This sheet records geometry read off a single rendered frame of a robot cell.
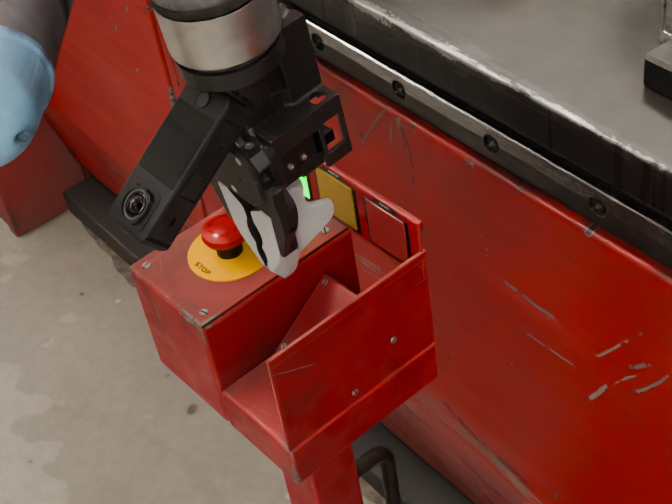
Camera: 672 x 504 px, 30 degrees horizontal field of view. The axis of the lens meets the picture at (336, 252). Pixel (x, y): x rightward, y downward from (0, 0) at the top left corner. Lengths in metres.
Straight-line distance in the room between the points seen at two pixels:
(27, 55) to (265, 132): 0.23
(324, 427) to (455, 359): 0.38
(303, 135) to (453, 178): 0.34
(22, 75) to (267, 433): 0.46
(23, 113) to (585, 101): 0.50
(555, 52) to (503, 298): 0.27
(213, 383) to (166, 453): 0.90
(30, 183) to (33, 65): 1.70
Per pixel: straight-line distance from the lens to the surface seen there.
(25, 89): 0.64
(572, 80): 1.03
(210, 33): 0.77
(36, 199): 2.37
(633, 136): 0.97
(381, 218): 0.99
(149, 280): 1.04
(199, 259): 1.05
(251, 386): 1.04
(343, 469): 1.19
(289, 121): 0.84
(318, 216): 0.91
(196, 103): 0.83
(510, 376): 1.29
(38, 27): 0.67
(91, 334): 2.16
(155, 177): 0.83
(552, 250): 1.10
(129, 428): 2.00
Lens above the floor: 1.47
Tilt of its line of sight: 42 degrees down
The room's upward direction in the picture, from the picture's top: 10 degrees counter-clockwise
